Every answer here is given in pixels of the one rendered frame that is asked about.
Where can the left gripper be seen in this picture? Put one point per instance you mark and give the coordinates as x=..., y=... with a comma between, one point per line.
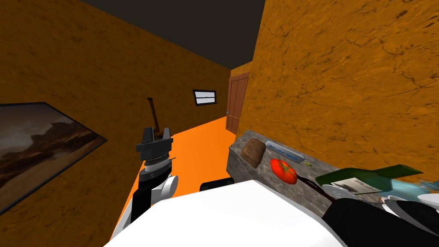
x=156, y=148

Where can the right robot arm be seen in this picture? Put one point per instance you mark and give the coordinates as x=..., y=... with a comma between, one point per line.
x=374, y=226

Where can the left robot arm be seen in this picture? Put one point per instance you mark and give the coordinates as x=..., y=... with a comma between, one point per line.
x=151, y=187

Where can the small black-framed window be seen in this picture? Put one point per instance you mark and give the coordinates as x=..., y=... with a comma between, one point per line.
x=205, y=97

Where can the brown wooden door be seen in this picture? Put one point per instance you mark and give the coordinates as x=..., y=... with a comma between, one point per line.
x=236, y=103

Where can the brown bread loaf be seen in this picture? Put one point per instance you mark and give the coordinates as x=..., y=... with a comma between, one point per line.
x=253, y=151

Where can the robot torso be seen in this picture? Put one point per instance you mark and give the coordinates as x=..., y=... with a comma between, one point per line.
x=226, y=219

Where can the framed brown landscape painting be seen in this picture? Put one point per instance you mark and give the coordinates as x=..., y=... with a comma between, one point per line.
x=37, y=147

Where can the red tomato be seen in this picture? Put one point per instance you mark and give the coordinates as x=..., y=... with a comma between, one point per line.
x=284, y=171

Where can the small yellow-green piece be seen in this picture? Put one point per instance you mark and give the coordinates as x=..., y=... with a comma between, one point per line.
x=307, y=164

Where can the dark red long utensil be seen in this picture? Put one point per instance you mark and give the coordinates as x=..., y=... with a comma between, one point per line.
x=313, y=187

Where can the green bottle with pale label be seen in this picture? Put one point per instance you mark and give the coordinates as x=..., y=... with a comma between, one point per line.
x=370, y=174

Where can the teal cloth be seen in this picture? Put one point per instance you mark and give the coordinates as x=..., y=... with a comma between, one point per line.
x=406, y=190

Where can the white bowl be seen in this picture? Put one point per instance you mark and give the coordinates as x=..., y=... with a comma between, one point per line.
x=430, y=200

